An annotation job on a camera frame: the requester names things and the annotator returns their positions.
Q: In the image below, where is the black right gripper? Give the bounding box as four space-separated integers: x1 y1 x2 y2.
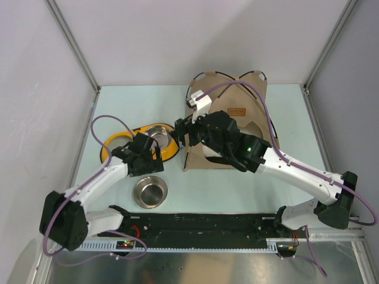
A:
169 107 229 157

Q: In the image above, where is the yellow double bowl holder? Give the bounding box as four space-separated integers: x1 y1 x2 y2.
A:
105 123 179 162

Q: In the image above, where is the steel pet bowl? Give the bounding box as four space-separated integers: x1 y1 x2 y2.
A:
133 176 168 209
146 125 172 149

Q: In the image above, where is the black tent pole back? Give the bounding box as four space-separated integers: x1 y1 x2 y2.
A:
185 70 267 160

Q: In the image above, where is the black tent pole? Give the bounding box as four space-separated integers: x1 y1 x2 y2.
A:
185 70 267 160
193 80 265 103

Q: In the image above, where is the beige fabric pet tent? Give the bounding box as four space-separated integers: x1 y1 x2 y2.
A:
182 70 281 172

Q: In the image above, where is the black tent pole front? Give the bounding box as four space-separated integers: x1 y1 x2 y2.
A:
193 80 265 103

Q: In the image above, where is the cream fluffy cushion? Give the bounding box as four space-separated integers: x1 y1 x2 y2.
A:
203 145 222 158

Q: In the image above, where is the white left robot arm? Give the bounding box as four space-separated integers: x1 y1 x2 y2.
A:
39 133 164 251

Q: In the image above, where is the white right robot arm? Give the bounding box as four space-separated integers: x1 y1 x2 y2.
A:
170 111 357 237

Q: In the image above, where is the small circuit board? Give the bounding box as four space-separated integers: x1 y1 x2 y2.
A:
116 240 135 250

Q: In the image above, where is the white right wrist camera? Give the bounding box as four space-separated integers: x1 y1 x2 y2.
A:
187 90 212 124

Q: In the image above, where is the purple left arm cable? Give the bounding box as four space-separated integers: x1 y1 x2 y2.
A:
43 115 147 267

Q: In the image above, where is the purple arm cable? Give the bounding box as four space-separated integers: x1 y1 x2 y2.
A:
204 81 379 277
43 115 147 267

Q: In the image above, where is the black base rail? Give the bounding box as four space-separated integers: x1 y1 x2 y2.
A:
97 212 285 250

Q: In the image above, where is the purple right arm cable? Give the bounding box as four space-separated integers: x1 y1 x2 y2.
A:
204 81 379 277

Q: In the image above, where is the right aluminium frame post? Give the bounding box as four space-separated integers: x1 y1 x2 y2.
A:
303 0 361 90

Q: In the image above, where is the aluminium frame post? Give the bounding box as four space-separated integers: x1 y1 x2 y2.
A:
303 0 361 90
44 0 101 93

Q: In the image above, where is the left aluminium frame post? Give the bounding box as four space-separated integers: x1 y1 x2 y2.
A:
44 0 101 93

